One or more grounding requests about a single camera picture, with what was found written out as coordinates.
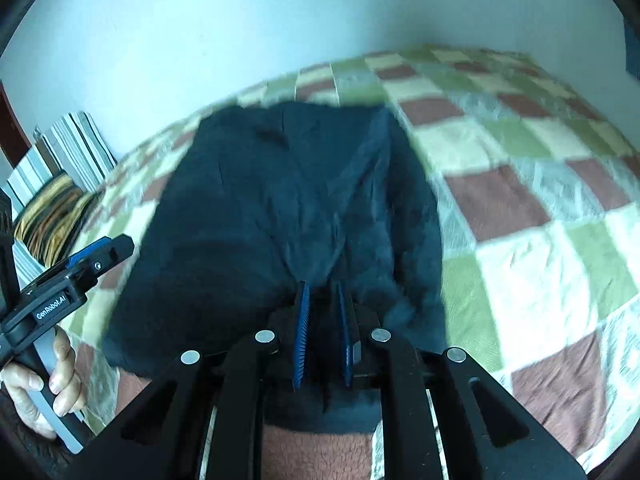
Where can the person's left hand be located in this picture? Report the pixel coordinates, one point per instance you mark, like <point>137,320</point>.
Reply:
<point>65,375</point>

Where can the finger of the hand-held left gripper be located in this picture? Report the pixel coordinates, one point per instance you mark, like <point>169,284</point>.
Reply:
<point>112,257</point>
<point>90,254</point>

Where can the black quilted jacket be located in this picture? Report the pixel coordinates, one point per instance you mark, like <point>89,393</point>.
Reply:
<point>280,210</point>

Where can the brown wooden headboard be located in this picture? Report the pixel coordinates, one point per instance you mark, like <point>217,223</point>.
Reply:
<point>12,125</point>

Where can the yellow black striped cushion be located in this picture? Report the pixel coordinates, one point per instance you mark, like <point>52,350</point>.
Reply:
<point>52,215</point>

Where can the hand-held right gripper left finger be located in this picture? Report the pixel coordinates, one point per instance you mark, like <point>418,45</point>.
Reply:
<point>301,340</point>

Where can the grey striped pillow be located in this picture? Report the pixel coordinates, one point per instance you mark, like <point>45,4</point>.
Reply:
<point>70,145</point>

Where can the checkered patchwork bedspread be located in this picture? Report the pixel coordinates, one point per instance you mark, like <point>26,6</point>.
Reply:
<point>525,200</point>

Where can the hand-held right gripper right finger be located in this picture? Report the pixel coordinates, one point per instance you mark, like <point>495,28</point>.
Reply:
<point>344,340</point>

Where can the person's left forearm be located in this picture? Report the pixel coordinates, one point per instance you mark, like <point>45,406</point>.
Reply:
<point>25,440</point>

